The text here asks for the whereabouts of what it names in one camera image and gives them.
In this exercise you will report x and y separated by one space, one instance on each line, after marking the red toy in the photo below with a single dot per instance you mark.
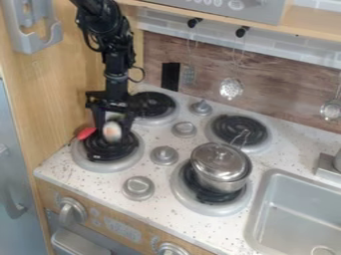
85 133

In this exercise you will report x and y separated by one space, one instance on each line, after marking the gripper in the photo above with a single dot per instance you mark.
111 104

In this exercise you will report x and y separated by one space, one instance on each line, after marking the toy sink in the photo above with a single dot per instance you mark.
297 215

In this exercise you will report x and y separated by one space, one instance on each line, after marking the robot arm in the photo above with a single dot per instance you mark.
106 30

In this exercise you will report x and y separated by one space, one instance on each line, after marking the tap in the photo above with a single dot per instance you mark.
329 164

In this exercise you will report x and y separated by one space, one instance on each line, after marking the gray wall holder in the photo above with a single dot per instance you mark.
31 28

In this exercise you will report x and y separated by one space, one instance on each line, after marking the black hook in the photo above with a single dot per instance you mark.
242 31
194 22

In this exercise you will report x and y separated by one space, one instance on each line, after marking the gray toy fridge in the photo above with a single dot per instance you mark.
15 186

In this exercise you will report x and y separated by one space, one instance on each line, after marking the silver ladle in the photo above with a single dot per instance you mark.
331 110

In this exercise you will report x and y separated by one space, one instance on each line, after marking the silver lid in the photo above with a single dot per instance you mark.
218 158

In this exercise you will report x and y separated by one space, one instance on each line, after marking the silver round strainer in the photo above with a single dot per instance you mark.
231 88

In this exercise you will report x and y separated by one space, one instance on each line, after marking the black wall plate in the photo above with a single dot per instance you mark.
170 76

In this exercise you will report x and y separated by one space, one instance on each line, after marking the white orange toy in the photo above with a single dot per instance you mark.
112 131

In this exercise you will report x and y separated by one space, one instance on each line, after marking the toy stove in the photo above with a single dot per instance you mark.
164 156

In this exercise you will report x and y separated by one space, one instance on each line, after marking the silver slotted spatula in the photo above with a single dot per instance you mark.
189 75

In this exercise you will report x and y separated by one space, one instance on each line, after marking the silver pot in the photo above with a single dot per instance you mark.
217 181

